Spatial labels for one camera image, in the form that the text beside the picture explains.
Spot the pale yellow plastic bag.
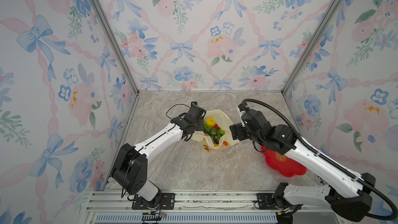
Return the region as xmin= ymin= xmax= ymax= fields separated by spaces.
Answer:
xmin=191 ymin=110 xmax=239 ymax=152

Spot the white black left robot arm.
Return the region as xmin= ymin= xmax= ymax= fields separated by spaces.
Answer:
xmin=110 ymin=102 xmax=206 ymax=204

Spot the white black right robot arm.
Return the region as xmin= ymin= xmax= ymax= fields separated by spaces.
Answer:
xmin=230 ymin=106 xmax=372 ymax=222

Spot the yellow fruit in bag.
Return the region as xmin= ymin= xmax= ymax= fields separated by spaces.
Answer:
xmin=206 ymin=118 xmax=216 ymax=128

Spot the red flower-shaped plate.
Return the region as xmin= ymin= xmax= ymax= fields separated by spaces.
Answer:
xmin=261 ymin=146 xmax=307 ymax=178

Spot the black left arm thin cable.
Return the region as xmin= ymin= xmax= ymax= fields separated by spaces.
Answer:
xmin=165 ymin=103 xmax=191 ymax=123

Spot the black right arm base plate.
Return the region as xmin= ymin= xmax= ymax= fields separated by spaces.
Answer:
xmin=255 ymin=193 xmax=293 ymax=211

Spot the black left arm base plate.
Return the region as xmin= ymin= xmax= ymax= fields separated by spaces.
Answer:
xmin=132 ymin=193 xmax=176 ymax=211

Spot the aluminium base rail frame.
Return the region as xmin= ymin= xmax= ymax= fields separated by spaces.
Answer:
xmin=81 ymin=188 xmax=348 ymax=224

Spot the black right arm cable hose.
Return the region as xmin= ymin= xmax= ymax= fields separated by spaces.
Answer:
xmin=241 ymin=99 xmax=398 ymax=221

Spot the aluminium corner frame post right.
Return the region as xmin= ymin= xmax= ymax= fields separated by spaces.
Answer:
xmin=282 ymin=0 xmax=344 ymax=96

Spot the aluminium corner frame post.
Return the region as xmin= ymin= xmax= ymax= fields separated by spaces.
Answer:
xmin=282 ymin=0 xmax=344 ymax=96
xmin=88 ymin=0 xmax=139 ymax=96

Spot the aluminium corner frame post left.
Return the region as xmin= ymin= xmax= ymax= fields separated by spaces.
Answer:
xmin=88 ymin=0 xmax=139 ymax=96

